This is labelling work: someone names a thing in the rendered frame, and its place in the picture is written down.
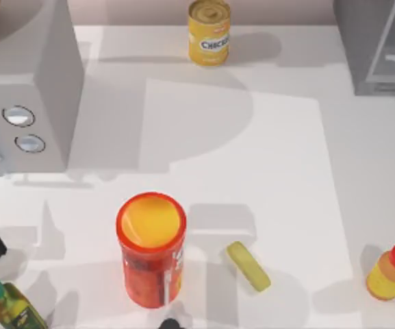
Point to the red tube with yellow lid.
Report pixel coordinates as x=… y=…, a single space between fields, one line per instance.
x=151 y=250

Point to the yellow-green flat bar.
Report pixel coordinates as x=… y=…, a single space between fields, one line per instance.
x=248 y=266

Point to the yellow can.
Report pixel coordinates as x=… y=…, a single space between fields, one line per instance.
x=210 y=34

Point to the small black knob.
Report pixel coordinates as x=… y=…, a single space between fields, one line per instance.
x=169 y=324

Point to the microwave knob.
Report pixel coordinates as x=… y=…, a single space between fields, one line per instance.
x=30 y=143
x=18 y=116

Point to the pale microwave oven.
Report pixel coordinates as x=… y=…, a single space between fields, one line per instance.
x=29 y=85

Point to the grey cabinet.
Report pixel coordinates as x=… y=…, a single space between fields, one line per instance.
x=375 y=44

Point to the yellow bottle with red cap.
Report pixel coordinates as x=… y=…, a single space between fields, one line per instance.
x=390 y=274

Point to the green bottle with green cap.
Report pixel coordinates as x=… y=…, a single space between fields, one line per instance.
x=12 y=308

